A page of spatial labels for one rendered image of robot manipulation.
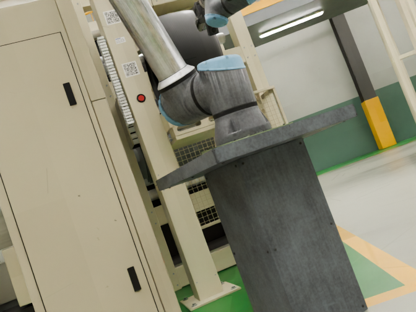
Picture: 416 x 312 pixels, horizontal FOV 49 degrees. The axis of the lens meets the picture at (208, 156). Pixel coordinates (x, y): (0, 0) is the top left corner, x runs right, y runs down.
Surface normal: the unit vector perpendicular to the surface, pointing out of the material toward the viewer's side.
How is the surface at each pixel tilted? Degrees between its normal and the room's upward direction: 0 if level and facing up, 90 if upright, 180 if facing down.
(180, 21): 57
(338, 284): 90
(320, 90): 90
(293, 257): 90
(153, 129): 90
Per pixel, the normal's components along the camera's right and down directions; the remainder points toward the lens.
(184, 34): 0.14, -0.42
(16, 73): 0.25, -0.16
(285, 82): -0.09, -0.04
